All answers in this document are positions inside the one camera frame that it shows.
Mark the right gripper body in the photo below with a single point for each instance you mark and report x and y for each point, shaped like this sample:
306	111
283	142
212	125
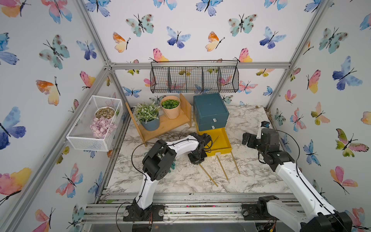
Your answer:
255	143

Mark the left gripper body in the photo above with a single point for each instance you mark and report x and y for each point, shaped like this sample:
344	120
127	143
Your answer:
198	158

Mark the yellow bottom drawer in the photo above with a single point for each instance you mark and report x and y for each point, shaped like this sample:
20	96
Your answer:
221	146

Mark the teal top drawer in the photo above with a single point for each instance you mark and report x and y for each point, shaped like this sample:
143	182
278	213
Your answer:
219	119

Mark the teal drawer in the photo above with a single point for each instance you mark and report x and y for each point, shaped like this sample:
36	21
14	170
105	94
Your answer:
219	119
211	126

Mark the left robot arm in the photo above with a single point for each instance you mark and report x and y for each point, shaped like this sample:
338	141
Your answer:
160	158

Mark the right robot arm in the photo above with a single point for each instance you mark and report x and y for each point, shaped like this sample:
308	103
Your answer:
319	215

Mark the teal drawer cabinet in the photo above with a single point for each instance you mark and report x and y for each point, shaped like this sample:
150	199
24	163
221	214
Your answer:
208	104

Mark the wooden shelf stand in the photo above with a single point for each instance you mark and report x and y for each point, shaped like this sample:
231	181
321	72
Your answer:
165	124

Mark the peach pot green plant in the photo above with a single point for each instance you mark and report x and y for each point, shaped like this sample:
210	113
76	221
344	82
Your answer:
171	107

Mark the blue pot white-flowered plant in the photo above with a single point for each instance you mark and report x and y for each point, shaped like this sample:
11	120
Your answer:
148	115

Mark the pink artificial flowers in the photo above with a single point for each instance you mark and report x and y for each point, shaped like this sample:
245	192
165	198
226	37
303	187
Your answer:
101	128

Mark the bowl of pebbles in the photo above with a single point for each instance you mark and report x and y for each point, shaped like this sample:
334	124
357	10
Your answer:
105	112

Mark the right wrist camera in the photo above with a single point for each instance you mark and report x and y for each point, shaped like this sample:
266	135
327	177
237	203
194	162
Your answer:
265	124

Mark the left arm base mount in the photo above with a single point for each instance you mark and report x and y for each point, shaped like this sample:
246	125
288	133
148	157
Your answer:
152	213

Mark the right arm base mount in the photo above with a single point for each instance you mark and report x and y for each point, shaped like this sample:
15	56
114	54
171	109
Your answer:
257	210

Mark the black wire wall basket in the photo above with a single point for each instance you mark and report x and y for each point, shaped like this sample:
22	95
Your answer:
198	77

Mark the white mesh wall basket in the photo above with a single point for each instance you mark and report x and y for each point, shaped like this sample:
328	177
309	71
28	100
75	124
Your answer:
80	135

